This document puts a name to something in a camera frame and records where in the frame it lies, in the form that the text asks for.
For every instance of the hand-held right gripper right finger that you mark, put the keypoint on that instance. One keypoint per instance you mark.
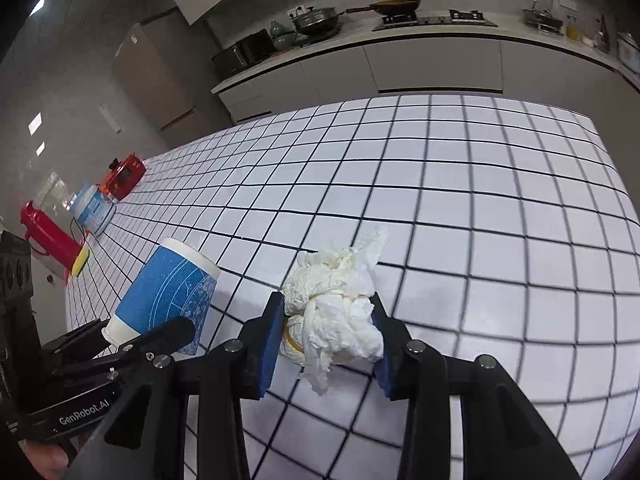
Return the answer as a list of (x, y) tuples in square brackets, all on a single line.
[(385, 360)]

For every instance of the red cooking pot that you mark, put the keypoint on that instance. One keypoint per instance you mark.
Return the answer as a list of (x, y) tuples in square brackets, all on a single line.
[(125, 177)]

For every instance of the white tub with blue label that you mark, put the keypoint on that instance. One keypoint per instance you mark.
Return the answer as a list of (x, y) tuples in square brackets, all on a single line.
[(92, 212)]

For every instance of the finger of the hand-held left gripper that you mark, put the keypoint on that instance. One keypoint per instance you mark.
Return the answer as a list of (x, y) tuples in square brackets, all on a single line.
[(170, 332), (75, 342)]

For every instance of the green ceramic teapot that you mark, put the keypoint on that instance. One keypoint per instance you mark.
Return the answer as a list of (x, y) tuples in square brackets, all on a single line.
[(282, 37)]

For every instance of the yellow oil jar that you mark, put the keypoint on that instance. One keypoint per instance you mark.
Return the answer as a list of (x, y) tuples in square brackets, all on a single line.
[(572, 30)]

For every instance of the beige refrigerator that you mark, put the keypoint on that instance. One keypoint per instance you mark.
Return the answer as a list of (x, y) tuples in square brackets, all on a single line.
[(150, 75)]

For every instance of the black gas stove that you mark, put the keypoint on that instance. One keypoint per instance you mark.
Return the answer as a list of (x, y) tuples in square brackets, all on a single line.
[(435, 21)]

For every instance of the white tissue wad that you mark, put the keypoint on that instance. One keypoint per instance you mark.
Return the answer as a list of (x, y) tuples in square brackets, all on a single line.
[(340, 310)]

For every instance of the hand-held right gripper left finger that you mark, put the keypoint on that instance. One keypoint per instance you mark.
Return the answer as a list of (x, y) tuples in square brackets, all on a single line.
[(270, 345)]

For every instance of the wok with glass lid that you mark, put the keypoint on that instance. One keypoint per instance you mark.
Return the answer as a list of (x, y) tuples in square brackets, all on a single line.
[(317, 22)]

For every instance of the white black-checked tablecloth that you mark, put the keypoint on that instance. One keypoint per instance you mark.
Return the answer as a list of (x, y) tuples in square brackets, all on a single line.
[(450, 235)]

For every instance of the kitchen counter with cabinets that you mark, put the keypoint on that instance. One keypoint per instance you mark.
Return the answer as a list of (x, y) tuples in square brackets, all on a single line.
[(435, 65)]

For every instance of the small yellow green sponge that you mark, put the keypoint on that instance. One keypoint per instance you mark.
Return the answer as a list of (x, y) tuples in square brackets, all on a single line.
[(80, 262)]

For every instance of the blue white plastic bottle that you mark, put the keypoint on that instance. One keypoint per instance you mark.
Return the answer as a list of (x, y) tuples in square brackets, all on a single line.
[(160, 285)]

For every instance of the person's left hand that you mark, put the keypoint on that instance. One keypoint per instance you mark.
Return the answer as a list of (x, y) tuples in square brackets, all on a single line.
[(45, 460)]

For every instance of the black microwave oven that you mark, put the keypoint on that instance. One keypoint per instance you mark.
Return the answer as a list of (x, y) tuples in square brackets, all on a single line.
[(245, 52)]

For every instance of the red thermos flask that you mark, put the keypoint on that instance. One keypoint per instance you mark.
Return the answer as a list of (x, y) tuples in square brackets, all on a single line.
[(47, 235)]

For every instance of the ceiling light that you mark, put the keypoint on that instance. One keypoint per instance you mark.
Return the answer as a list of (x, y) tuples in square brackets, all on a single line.
[(37, 6)]

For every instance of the dark glass bottle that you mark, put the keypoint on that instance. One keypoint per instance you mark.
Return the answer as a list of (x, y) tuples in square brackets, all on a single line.
[(603, 35)]

